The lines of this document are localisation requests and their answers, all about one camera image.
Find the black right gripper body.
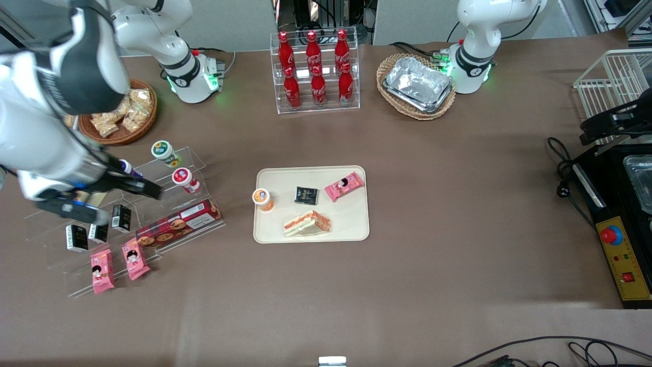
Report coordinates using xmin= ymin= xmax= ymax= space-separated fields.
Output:
xmin=18 ymin=150 xmax=123 ymax=205

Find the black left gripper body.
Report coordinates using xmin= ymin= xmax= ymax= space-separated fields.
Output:
xmin=610 ymin=98 xmax=652 ymax=137

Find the triangle sandwich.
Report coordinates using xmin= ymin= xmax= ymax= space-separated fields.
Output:
xmin=283 ymin=210 xmax=333 ymax=238

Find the aluminium foil tray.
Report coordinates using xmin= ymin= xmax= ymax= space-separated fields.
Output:
xmin=383 ymin=56 xmax=455 ymax=114

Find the beige plastic tray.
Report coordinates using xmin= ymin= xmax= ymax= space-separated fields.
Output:
xmin=253 ymin=165 xmax=370 ymax=244

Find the blue lid cup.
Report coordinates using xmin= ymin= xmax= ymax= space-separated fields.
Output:
xmin=118 ymin=160 xmax=144 ymax=179

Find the clear acrylic stepped stand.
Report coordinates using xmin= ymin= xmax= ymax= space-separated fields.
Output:
xmin=23 ymin=147 xmax=226 ymax=299

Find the green lid cup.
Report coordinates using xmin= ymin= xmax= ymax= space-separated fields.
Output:
xmin=151 ymin=140 xmax=182 ymax=169

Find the red lid cup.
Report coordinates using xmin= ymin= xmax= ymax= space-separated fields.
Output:
xmin=172 ymin=167 xmax=201 ymax=195

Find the brown wicker basket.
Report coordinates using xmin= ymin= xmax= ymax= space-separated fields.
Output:
xmin=77 ymin=79 xmax=158 ymax=146

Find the red cookie box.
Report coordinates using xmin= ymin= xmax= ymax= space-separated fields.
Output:
xmin=135 ymin=199 xmax=223 ymax=249

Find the steel pan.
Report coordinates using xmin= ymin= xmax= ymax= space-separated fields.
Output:
xmin=622 ymin=154 xmax=652 ymax=215

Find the black machine housing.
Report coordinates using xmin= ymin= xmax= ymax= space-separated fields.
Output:
xmin=570 ymin=143 xmax=652 ymax=310

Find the pink snack packet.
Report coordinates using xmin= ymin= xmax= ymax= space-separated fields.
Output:
xmin=90 ymin=248 xmax=116 ymax=295
xmin=324 ymin=171 xmax=366 ymax=203
xmin=121 ymin=238 xmax=151 ymax=281

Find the yellow control panel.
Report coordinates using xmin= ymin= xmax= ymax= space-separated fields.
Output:
xmin=596 ymin=216 xmax=651 ymax=301

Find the orange lid cup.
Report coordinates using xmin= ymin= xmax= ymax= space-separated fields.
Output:
xmin=252 ymin=188 xmax=275 ymax=212

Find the red cola bottle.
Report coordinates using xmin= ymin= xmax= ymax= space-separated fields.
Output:
xmin=311 ymin=65 xmax=328 ymax=108
xmin=283 ymin=66 xmax=302 ymax=110
xmin=338 ymin=62 xmax=355 ymax=106
xmin=334 ymin=29 xmax=351 ymax=69
xmin=305 ymin=31 xmax=322 ymax=72
xmin=278 ymin=31 xmax=295 ymax=72

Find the light wicker basket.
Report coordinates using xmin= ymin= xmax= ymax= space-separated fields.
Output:
xmin=376 ymin=53 xmax=457 ymax=121

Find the clear acrylic bottle rack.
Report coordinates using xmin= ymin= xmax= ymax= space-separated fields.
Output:
xmin=269 ymin=31 xmax=361 ymax=115

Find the black equipment rack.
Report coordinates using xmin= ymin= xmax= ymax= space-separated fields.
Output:
xmin=275 ymin=0 xmax=378 ymax=32

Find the white wire basket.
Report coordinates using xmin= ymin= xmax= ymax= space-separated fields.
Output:
xmin=573 ymin=49 xmax=652 ymax=134

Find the black power cable with plug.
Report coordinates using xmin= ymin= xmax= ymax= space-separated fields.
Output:
xmin=547 ymin=137 xmax=597 ymax=227

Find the aluminium frame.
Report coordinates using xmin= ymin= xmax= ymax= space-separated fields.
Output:
xmin=583 ymin=0 xmax=652 ymax=37

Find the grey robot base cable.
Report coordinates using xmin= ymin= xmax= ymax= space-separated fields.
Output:
xmin=191 ymin=47 xmax=237 ymax=78

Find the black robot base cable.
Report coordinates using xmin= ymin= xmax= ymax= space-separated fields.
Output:
xmin=390 ymin=41 xmax=451 ymax=60

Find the long black cable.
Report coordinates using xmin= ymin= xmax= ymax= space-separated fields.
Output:
xmin=451 ymin=335 xmax=652 ymax=367

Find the looped black cable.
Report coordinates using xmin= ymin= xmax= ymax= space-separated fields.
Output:
xmin=568 ymin=342 xmax=652 ymax=367

